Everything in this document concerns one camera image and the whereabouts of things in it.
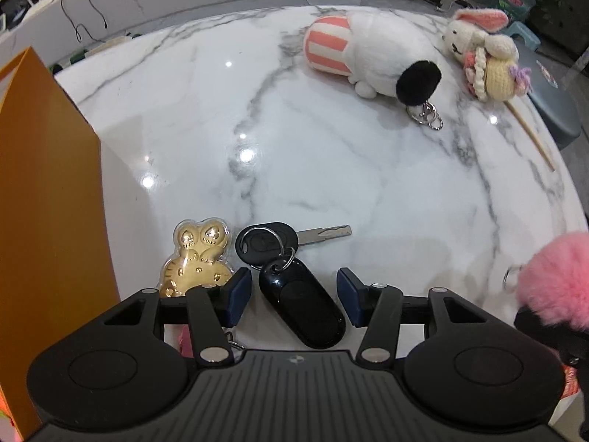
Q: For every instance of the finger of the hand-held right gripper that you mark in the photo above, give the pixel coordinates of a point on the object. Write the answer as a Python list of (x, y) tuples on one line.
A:
[(543, 331)]

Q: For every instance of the dark cabinet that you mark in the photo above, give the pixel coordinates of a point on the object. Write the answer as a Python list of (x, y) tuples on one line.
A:
[(566, 18)]

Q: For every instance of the black key fob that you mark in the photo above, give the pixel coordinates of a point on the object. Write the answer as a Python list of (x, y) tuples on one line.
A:
[(303, 304)]

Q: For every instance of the white plush pink striped hat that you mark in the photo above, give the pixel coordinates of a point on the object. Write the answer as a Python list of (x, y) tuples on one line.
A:
[(377, 50)]

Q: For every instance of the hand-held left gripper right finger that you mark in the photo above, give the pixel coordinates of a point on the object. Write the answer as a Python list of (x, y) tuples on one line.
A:
[(347, 299)]

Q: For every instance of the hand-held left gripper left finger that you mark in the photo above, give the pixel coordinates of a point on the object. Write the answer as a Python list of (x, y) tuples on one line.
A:
[(239, 299)]

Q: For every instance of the small blue plastic stool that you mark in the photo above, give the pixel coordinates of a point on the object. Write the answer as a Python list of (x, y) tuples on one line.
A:
[(522, 32)]

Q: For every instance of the orange cardboard box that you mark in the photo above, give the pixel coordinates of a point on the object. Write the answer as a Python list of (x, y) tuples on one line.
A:
[(46, 193)]

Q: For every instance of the black car key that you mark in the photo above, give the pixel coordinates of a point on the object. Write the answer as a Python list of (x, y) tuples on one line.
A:
[(257, 241)]

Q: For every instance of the crochet bunny doll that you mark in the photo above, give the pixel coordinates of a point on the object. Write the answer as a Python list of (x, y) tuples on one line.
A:
[(497, 76)]

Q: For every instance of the gold bear charm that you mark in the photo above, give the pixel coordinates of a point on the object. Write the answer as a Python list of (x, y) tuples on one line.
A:
[(193, 267)]

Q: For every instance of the white marble desktop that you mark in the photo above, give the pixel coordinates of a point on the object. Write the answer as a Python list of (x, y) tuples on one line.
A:
[(322, 170)]

